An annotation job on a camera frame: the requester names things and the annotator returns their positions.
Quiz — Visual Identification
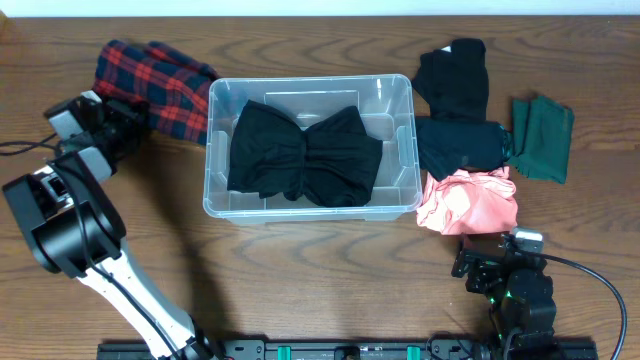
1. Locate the red navy plaid shirt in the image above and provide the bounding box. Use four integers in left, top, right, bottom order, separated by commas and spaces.
93, 40, 218, 145

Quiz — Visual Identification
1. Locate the dark green garment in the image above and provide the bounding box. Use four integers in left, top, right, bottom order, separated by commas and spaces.
507, 96, 575, 184

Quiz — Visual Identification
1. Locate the large black garment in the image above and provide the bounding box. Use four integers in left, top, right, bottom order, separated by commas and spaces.
227, 101, 383, 208

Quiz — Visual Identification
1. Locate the clear plastic storage container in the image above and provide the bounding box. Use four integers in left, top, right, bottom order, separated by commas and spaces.
203, 74, 423, 225

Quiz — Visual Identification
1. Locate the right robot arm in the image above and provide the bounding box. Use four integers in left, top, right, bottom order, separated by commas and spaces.
451, 233, 557, 355

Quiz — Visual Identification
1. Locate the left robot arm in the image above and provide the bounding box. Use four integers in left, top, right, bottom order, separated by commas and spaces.
2, 91, 224, 359

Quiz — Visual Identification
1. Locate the pink folded garment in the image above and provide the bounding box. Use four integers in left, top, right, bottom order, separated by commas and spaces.
416, 166, 518, 235

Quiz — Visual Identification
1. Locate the dark navy folded garment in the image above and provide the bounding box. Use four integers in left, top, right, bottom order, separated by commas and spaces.
415, 117, 509, 181

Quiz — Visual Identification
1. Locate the black garment with tag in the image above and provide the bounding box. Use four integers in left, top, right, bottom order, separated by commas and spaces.
411, 38, 489, 122

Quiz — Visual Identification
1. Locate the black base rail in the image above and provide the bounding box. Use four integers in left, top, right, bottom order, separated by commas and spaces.
97, 334, 599, 360

